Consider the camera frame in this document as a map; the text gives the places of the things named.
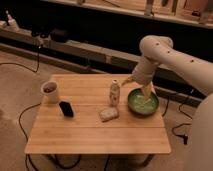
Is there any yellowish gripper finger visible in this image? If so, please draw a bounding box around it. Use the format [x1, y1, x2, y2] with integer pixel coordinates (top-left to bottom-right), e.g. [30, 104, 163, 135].
[121, 76, 134, 86]
[141, 84, 152, 99]

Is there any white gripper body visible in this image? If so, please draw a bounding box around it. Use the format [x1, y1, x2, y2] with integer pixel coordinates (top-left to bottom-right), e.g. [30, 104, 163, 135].
[132, 57, 159, 85]

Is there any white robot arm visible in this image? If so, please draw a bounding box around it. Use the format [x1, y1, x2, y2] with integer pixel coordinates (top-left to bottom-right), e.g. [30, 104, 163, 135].
[123, 35, 213, 171]

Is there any black eraser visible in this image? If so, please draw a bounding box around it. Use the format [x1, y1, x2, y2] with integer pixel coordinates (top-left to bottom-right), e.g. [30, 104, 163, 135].
[59, 101, 74, 117]

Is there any green bowl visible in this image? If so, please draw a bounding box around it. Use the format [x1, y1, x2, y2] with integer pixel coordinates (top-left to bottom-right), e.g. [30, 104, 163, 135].
[127, 88, 159, 116]

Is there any beige sponge block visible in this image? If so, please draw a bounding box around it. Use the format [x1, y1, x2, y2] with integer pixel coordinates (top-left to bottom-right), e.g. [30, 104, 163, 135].
[99, 107, 119, 122]

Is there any wooden table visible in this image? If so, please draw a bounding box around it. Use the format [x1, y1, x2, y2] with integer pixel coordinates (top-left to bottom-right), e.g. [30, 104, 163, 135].
[25, 74, 171, 154]

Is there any black box on ledge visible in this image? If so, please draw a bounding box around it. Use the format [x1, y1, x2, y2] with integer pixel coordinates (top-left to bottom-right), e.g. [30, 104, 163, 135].
[50, 29, 69, 43]

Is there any white bottle on ledge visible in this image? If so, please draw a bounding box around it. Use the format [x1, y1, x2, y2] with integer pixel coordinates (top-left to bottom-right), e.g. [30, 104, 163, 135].
[6, 11, 19, 31]

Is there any black floor cable right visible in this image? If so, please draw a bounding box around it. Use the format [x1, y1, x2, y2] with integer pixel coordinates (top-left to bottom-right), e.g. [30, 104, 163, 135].
[161, 89, 196, 145]

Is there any black floor cable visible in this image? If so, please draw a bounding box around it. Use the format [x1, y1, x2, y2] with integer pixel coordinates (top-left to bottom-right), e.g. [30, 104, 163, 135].
[0, 44, 83, 171]
[161, 89, 196, 145]

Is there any black floor cable left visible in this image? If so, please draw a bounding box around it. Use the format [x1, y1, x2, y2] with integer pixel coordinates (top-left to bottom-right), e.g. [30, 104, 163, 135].
[0, 44, 83, 171]

